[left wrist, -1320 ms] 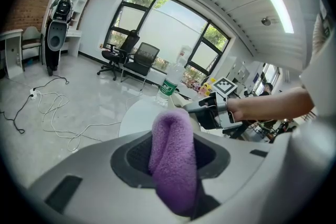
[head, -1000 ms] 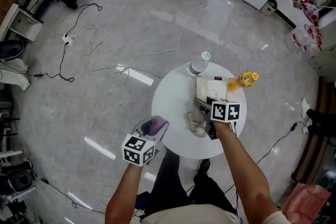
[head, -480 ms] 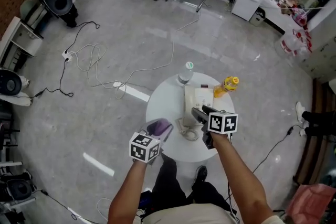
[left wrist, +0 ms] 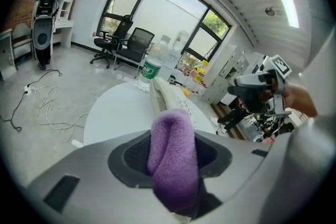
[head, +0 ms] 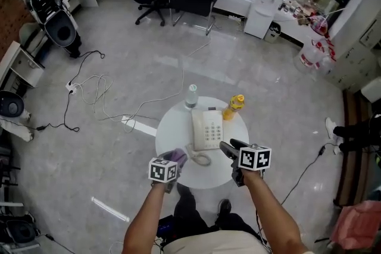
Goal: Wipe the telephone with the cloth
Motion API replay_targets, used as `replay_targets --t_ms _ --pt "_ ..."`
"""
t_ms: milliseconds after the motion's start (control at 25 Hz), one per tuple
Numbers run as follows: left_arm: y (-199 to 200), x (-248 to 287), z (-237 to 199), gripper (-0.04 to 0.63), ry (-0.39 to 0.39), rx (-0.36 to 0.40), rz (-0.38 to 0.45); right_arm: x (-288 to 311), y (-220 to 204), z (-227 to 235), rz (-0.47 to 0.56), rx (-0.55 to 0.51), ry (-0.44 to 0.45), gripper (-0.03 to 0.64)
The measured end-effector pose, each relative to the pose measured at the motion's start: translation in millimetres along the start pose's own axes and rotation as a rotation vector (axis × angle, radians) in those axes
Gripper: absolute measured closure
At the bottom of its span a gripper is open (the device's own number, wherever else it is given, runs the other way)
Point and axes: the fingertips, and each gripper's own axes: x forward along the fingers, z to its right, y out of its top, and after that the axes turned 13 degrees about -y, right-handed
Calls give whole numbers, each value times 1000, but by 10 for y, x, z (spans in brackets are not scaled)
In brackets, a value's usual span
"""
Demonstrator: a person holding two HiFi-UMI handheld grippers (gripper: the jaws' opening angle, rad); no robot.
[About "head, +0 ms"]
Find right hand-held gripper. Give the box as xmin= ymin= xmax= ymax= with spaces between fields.
xmin=219 ymin=138 xmax=272 ymax=187

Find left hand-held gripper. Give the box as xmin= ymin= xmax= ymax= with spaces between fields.
xmin=148 ymin=150 xmax=184 ymax=194

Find purple cloth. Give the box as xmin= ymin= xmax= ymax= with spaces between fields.
xmin=163 ymin=148 xmax=189 ymax=172

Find person's left forearm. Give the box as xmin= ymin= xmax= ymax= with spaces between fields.
xmin=121 ymin=183 xmax=167 ymax=254

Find person's right forearm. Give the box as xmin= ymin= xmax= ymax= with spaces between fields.
xmin=242 ymin=169 xmax=310 ymax=254

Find white desk telephone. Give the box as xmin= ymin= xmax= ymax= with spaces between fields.
xmin=191 ymin=106 xmax=224 ymax=152

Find round white side table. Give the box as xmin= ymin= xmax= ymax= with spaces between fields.
xmin=155 ymin=96 xmax=249 ymax=190

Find yellow drink bottle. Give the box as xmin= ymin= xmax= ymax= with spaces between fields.
xmin=222 ymin=94 xmax=245 ymax=121

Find person's black shoe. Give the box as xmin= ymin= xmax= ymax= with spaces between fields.
xmin=218 ymin=199 xmax=232 ymax=217

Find person's black trousers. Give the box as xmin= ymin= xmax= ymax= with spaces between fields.
xmin=174 ymin=184 xmax=263 ymax=237

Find clear water bottle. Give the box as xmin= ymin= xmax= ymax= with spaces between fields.
xmin=184 ymin=83 xmax=199 ymax=109

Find black waist device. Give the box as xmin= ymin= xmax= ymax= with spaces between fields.
xmin=157 ymin=215 xmax=175 ymax=237

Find person's beige shirt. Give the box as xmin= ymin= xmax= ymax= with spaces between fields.
xmin=162 ymin=230 xmax=316 ymax=254

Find red label floor jug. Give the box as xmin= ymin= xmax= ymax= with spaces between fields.
xmin=312 ymin=53 xmax=336 ymax=75
xmin=293 ymin=43 xmax=321 ymax=72

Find brown wooden cabinet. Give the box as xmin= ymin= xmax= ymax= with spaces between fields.
xmin=335 ymin=89 xmax=381 ymax=209

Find white trash bin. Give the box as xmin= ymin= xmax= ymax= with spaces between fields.
xmin=264 ymin=21 xmax=282 ymax=44

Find white water dispenser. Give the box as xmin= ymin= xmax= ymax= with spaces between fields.
xmin=243 ymin=0 xmax=286 ymax=39

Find pink plastic bag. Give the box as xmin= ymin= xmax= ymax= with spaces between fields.
xmin=330 ymin=200 xmax=381 ymax=250

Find grey metal lockers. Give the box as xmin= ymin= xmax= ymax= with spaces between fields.
xmin=324 ymin=0 xmax=381 ymax=93

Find pink round container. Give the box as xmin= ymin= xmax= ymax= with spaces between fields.
xmin=310 ymin=15 xmax=330 ymax=38

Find cluster of small bottles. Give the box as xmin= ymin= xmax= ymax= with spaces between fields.
xmin=278 ymin=0 xmax=312 ymax=24

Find black stool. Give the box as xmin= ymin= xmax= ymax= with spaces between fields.
xmin=0 ymin=145 xmax=20 ymax=188

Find white desk with drawers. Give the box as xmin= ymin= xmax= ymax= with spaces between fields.
xmin=0 ymin=40 xmax=45 ymax=89

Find white metal rack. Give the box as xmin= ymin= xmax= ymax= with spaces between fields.
xmin=0 ymin=202 xmax=41 ymax=254

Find olive green armchair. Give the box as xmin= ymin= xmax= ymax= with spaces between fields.
xmin=19 ymin=22 xmax=50 ymax=56

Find black cable with adapter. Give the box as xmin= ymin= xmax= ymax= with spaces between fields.
xmin=281 ymin=142 xmax=339 ymax=206

